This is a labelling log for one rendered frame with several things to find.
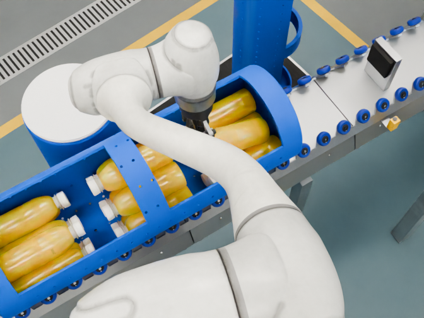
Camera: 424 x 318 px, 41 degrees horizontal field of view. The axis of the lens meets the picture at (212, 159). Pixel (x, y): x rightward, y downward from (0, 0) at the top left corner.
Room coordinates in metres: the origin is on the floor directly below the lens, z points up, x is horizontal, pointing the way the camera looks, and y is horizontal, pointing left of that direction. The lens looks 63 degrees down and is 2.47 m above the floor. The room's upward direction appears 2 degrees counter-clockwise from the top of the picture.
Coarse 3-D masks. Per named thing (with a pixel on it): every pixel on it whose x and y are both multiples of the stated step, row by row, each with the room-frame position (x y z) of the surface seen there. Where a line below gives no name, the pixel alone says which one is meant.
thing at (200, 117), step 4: (212, 104) 0.67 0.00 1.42; (180, 108) 0.66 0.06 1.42; (208, 108) 0.66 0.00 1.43; (212, 108) 0.67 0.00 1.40; (184, 112) 0.65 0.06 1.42; (188, 112) 0.65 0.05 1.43; (192, 112) 0.64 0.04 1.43; (196, 112) 0.64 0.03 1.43; (200, 112) 0.64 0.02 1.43; (204, 112) 0.65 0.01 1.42; (208, 112) 0.66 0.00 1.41; (184, 116) 0.65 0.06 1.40; (188, 116) 0.65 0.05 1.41; (192, 116) 0.64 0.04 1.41; (196, 116) 0.64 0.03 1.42; (200, 116) 0.64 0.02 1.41; (204, 116) 0.65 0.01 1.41; (196, 120) 0.66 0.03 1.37; (200, 120) 0.64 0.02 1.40; (204, 120) 0.65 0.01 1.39; (208, 120) 0.65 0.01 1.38; (200, 124) 0.64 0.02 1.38
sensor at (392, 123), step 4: (396, 116) 0.91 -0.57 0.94; (380, 120) 0.92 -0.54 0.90; (384, 120) 0.92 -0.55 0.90; (388, 120) 0.92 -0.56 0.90; (392, 120) 0.90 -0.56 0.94; (396, 120) 0.90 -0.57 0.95; (384, 124) 0.91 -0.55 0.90; (388, 124) 0.90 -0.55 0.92; (392, 124) 0.89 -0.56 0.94; (396, 124) 0.89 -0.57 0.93; (388, 128) 0.89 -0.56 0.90; (392, 128) 0.88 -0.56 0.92
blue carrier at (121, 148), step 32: (224, 96) 0.93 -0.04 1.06; (256, 96) 0.91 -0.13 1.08; (288, 128) 0.74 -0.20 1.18; (64, 160) 0.67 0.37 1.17; (96, 160) 0.72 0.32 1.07; (128, 160) 0.64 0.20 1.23; (256, 160) 0.67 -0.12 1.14; (32, 192) 0.63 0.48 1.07; (64, 192) 0.65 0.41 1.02; (160, 192) 0.57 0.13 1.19; (192, 192) 0.66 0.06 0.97; (224, 192) 0.61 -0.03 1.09; (96, 224) 0.58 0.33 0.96; (160, 224) 0.51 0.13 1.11; (96, 256) 0.43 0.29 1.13; (0, 288) 0.35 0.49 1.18; (32, 288) 0.35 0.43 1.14
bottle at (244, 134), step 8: (248, 120) 0.78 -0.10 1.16; (256, 120) 0.78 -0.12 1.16; (264, 120) 0.79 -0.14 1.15; (216, 128) 0.74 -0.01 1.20; (224, 128) 0.74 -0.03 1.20; (232, 128) 0.74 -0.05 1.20; (240, 128) 0.74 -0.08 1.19; (248, 128) 0.75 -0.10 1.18; (256, 128) 0.75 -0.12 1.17; (264, 128) 0.76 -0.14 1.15; (216, 136) 0.71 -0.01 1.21; (224, 136) 0.71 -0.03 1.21; (232, 136) 0.71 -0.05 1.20; (240, 136) 0.72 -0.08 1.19; (248, 136) 0.73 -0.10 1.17; (256, 136) 0.73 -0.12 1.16; (264, 136) 0.74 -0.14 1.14; (232, 144) 0.69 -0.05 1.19; (240, 144) 0.70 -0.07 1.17; (248, 144) 0.71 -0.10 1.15; (256, 144) 0.73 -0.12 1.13
